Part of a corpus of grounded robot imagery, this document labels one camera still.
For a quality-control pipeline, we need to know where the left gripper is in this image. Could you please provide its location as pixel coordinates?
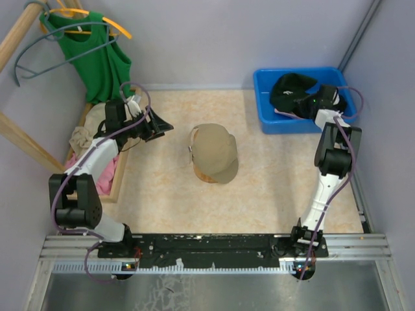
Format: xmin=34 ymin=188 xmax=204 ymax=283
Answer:
xmin=121 ymin=105 xmax=173 ymax=142

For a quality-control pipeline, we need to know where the dark green baseball cap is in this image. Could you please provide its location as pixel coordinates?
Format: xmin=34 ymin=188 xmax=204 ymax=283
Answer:
xmin=270 ymin=73 xmax=318 ymax=116

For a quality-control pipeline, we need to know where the beige baseball cap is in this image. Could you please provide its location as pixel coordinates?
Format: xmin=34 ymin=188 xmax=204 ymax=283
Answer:
xmin=188 ymin=123 xmax=239 ymax=184

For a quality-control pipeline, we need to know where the wooden hat stand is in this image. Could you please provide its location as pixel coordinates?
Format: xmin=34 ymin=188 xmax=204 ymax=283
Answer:
xmin=193 ymin=165 xmax=217 ymax=184

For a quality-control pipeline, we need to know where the wooden clothes rack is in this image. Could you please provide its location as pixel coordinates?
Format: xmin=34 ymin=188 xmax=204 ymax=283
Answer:
xmin=1 ymin=1 xmax=128 ymax=203

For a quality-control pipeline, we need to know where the black baseball cap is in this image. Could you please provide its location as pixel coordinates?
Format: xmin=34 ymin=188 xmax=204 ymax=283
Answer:
xmin=295 ymin=94 xmax=347 ymax=120

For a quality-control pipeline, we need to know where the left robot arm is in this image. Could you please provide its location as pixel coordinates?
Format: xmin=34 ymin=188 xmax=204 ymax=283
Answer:
xmin=49 ymin=97 xmax=174 ymax=257

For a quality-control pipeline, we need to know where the pink cap in bin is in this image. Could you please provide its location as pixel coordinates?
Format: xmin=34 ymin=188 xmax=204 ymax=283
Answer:
xmin=274 ymin=108 xmax=303 ymax=120

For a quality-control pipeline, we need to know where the blue plastic bin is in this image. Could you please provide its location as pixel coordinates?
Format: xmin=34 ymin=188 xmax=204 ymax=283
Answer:
xmin=253 ymin=67 xmax=357 ymax=134

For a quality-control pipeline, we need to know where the cream cloth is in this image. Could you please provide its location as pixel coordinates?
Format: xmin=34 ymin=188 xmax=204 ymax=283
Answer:
xmin=69 ymin=103 xmax=105 ymax=158

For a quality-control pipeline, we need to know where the pink cloth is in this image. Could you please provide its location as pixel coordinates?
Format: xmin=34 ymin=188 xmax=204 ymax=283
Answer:
xmin=64 ymin=151 xmax=118 ymax=196

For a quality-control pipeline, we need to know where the grey-blue hanger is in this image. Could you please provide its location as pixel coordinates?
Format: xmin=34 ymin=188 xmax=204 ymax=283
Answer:
xmin=10 ymin=4 xmax=131 ymax=87

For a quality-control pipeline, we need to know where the green tank top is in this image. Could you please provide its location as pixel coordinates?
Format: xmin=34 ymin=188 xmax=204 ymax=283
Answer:
xmin=51 ymin=14 xmax=132 ymax=104

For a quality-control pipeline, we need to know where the yellow hanger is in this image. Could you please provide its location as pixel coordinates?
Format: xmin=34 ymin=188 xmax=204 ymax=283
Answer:
xmin=40 ymin=0 xmax=133 ymax=40

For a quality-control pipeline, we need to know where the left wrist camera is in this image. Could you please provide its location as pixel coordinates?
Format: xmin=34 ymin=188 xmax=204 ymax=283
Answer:
xmin=126 ymin=95 xmax=142 ymax=118

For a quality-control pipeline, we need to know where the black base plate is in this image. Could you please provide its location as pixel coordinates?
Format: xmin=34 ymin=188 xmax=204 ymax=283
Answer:
xmin=97 ymin=233 xmax=329 ymax=270

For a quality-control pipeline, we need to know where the aluminium frame rail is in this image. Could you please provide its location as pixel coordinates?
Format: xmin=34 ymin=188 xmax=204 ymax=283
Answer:
xmin=40 ymin=234 xmax=392 ymax=279

